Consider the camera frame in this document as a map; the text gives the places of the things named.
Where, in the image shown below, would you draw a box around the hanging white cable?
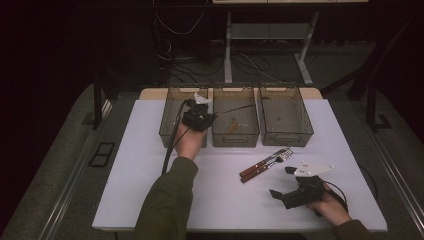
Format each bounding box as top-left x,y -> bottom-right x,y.
154,12 -> 205,35

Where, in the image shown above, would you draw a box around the white table cover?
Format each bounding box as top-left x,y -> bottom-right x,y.
92,98 -> 389,233

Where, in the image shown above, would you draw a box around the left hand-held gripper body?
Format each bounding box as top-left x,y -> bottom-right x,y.
181,93 -> 213,133

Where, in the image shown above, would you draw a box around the black stand post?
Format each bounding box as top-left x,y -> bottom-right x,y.
365,79 -> 394,133
81,74 -> 113,131

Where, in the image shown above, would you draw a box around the metal floor rail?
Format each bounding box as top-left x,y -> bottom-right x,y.
364,126 -> 424,234
39,99 -> 114,240

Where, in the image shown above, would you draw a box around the black rectangular floor frame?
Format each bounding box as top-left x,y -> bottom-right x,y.
88,141 -> 117,168

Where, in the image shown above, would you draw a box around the transparent brown plastic bin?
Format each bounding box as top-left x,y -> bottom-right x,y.
258,82 -> 315,148
211,83 -> 261,148

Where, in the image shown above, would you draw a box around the tangle of black floor cables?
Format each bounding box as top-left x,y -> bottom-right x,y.
156,36 -> 284,84

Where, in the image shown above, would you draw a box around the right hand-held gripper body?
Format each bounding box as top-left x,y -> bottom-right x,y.
281,160 -> 335,210

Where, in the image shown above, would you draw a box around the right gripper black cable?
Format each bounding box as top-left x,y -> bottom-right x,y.
324,180 -> 349,214

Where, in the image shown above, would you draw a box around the person's right hand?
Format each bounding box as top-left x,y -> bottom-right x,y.
306,186 -> 353,228

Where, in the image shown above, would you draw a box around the person's left hand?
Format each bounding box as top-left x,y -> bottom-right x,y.
173,122 -> 208,162

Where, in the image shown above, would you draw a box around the mesh bin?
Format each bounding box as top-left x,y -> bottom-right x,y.
158,84 -> 210,149

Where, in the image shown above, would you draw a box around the wooden handle metal fork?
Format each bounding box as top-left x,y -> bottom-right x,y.
240,150 -> 294,184
239,147 -> 290,178

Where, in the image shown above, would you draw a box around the grey metal stand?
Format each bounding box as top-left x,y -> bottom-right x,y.
223,11 -> 320,87

